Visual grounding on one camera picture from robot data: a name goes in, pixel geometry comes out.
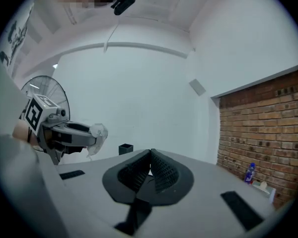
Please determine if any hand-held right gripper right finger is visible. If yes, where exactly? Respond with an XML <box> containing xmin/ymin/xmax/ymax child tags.
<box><xmin>136</xmin><ymin>148</ymin><xmax>195</xmax><ymax>207</ymax></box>

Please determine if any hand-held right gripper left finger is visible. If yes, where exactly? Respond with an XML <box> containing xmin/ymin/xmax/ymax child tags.
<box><xmin>102</xmin><ymin>149</ymin><xmax>151</xmax><ymax>204</ymax></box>

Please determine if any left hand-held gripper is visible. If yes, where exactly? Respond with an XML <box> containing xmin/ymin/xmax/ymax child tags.
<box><xmin>24</xmin><ymin>94</ymin><xmax>100</xmax><ymax>166</ymax></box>

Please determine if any white tissue item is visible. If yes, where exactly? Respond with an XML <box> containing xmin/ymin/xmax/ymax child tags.
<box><xmin>86</xmin><ymin>122</ymin><xmax>109</xmax><ymax>161</ymax></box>

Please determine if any small black box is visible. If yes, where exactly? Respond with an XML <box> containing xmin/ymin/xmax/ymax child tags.
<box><xmin>118</xmin><ymin>143</ymin><xmax>134</xmax><ymax>156</ymax></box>

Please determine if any person's left forearm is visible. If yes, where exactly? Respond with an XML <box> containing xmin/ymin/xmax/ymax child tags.
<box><xmin>11</xmin><ymin>119</ymin><xmax>40</xmax><ymax>149</ymax></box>

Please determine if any white tissue box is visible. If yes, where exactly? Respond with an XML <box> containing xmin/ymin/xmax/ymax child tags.
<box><xmin>251</xmin><ymin>179</ymin><xmax>277</xmax><ymax>203</ymax></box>

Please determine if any black standing fan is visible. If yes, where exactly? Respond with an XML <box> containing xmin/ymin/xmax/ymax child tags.
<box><xmin>20</xmin><ymin>75</ymin><xmax>71</xmax><ymax>123</ymax></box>

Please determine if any person's grey shirt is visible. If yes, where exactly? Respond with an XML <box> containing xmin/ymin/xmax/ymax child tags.
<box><xmin>0</xmin><ymin>56</ymin><xmax>67</xmax><ymax>238</ymax></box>

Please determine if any blue plastic water bottle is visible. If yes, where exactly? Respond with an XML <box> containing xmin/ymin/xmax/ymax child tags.
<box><xmin>243</xmin><ymin>162</ymin><xmax>257</xmax><ymax>184</ymax></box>

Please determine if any white ceiling conduit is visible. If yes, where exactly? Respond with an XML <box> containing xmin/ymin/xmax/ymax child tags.
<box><xmin>103</xmin><ymin>41</ymin><xmax>189</xmax><ymax>59</ymax></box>

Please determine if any grey wall panel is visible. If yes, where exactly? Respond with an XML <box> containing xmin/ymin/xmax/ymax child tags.
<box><xmin>188</xmin><ymin>78</ymin><xmax>207</xmax><ymax>97</ymax></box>

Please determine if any black wall decal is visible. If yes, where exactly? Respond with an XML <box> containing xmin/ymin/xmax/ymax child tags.
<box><xmin>0</xmin><ymin>8</ymin><xmax>33</xmax><ymax>67</ymax></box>

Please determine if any black head-mounted camera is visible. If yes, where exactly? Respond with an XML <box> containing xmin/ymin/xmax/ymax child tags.
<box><xmin>110</xmin><ymin>0</ymin><xmax>137</xmax><ymax>16</ymax></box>

